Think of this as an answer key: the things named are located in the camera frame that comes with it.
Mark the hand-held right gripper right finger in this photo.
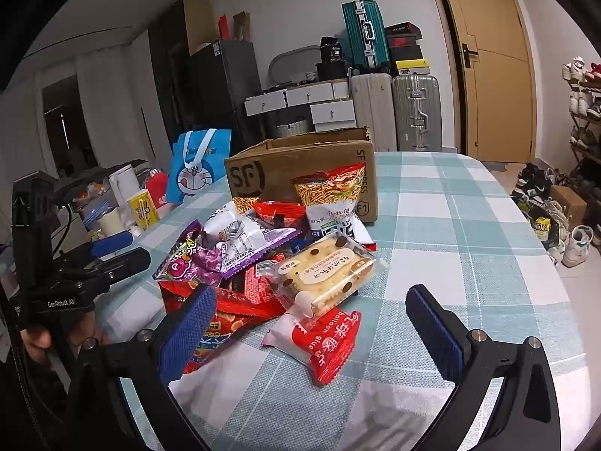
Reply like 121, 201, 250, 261
406, 284, 562, 451

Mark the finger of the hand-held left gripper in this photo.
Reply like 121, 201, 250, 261
51, 247, 152, 302
59, 230, 135, 268

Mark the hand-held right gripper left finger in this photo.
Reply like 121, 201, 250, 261
66, 284, 217, 451

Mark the red cracker packet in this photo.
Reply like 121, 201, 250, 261
159, 281, 288, 375

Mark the purple candy packet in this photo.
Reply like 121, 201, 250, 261
153, 220, 227, 288

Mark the white purple-edged packet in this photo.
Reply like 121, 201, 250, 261
202, 200, 304, 279

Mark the red white candy packet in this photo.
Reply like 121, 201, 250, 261
261, 309, 362, 387

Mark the red noodle snack packet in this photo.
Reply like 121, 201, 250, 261
233, 195, 258, 218

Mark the yellow cake packet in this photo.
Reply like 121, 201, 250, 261
260, 237, 379, 319

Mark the red cookie packet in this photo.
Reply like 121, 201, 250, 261
252, 200, 307, 227

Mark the noodle snack packet white bottom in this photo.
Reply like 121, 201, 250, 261
291, 162, 373, 246

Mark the brown cardboard box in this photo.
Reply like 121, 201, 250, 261
224, 126, 379, 225

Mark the person's left hand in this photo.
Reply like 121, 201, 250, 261
21, 312, 110, 363

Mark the yellow drink carton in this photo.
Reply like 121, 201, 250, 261
127, 189, 159, 231

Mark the white kettle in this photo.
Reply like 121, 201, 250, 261
108, 164, 142, 213

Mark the dark bag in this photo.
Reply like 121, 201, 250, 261
53, 159, 152, 198

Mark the red pouch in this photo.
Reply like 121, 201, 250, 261
144, 169, 171, 208

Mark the checked tablecloth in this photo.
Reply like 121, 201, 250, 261
89, 150, 589, 451

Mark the blue cartoon gift bag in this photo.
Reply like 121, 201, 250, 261
167, 129, 232, 206

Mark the white green sneaker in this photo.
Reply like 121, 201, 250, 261
560, 225, 595, 268

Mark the pile of shoes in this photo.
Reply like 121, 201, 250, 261
509, 162, 601, 268

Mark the small cardboard box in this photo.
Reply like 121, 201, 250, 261
549, 185, 588, 231

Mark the black fridge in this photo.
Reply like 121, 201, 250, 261
187, 39, 264, 157

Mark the brown wardrobe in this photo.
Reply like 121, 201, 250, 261
149, 0, 215, 152

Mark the grey woven basket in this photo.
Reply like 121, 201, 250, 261
274, 119, 311, 137

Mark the silver suitcase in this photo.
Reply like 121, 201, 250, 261
391, 74, 443, 152

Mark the beige suitcase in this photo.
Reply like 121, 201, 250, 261
349, 72, 398, 152

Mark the white drawer unit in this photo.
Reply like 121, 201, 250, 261
243, 79, 358, 133

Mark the brown paper bag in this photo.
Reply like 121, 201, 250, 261
233, 11, 251, 42

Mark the grey oval tray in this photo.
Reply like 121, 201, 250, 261
269, 45, 323, 88

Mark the wooden door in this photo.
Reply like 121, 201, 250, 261
431, 0, 539, 163

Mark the shoe rack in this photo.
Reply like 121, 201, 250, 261
560, 56, 601, 189

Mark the yellow black shoe box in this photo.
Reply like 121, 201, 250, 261
393, 58, 433, 76

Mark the black labelled bag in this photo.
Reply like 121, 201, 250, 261
319, 36, 349, 81

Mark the black red shoe box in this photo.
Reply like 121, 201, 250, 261
384, 23, 423, 50

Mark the teal suitcase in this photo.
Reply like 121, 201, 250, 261
341, 0, 392, 74

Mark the black cable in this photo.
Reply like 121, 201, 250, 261
55, 200, 77, 251

